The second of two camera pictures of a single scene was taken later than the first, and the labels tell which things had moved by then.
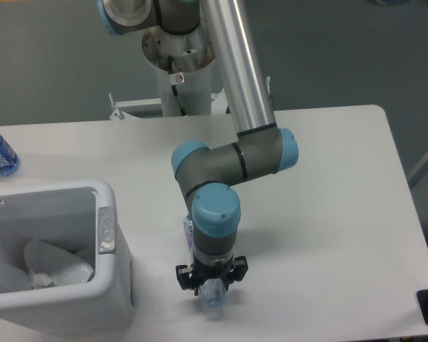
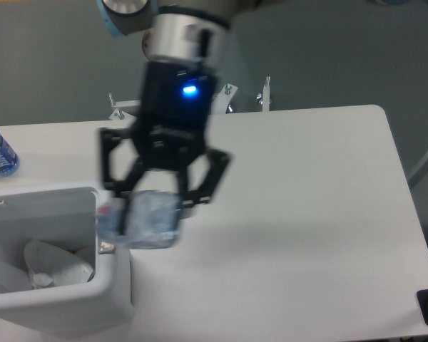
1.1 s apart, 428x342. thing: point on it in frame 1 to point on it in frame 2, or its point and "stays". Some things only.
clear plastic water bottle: [211, 293] to [153, 220]
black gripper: [234, 270] to [177, 98]
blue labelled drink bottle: [1, 159] stays
